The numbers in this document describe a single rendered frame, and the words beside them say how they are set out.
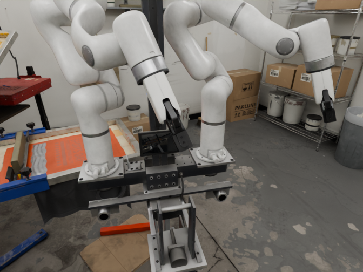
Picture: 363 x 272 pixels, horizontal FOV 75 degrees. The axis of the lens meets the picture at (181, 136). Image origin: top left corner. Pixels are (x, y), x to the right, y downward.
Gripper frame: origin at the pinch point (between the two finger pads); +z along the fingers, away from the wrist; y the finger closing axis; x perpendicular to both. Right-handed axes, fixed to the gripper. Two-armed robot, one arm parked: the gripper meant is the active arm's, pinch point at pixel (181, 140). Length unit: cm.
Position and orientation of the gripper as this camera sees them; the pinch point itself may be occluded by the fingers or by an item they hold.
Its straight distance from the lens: 52.8
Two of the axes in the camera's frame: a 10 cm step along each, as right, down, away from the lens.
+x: 9.1, -4.1, 0.9
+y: 1.3, 0.7, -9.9
